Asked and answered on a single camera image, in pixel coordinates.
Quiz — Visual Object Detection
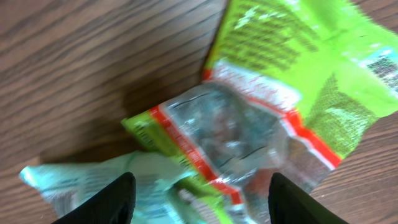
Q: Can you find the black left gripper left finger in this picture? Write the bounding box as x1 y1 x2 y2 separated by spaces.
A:
53 172 136 224

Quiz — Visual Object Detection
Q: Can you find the green haribo candy bag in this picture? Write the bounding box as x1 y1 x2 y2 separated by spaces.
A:
123 0 397 223

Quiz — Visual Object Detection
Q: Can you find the teal packet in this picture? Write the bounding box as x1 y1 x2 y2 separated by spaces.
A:
19 151 204 224

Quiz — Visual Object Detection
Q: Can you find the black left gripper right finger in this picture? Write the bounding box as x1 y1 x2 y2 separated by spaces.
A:
268 172 348 224

